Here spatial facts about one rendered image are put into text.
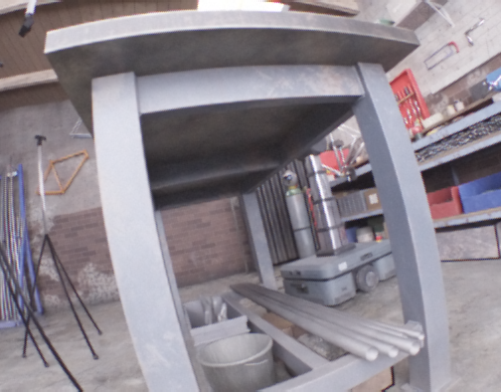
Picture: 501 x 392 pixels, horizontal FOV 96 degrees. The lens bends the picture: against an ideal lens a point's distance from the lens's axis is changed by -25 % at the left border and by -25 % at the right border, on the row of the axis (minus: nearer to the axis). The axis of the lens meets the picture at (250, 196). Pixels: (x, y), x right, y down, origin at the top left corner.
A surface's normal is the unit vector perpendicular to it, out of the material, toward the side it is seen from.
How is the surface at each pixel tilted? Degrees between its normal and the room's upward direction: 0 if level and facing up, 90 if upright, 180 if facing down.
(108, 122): 90
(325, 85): 90
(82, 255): 90
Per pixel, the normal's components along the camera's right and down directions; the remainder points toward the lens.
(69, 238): 0.26, -0.19
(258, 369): 0.59, -0.14
